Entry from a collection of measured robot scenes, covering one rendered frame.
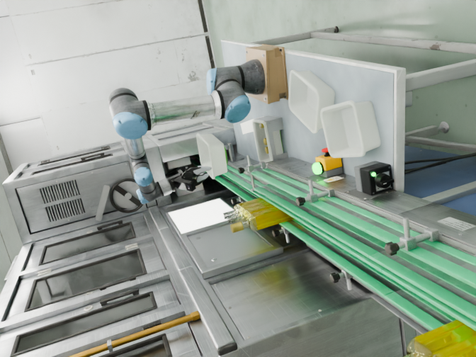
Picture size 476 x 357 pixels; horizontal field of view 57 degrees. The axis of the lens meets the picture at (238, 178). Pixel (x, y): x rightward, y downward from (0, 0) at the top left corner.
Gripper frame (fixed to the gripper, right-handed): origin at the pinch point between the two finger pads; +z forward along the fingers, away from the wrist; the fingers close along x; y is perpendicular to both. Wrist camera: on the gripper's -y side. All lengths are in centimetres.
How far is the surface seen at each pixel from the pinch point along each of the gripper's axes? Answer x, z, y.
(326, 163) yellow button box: -9, 31, -60
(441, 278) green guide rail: -5, 22, -125
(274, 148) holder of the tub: -2.1, 30.2, -10.8
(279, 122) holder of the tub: -12.6, 36.4, -9.2
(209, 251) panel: 21.9, -16.6, -30.2
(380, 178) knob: -13, 33, -90
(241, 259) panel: 20, -8, -49
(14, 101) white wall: -20, -134, 393
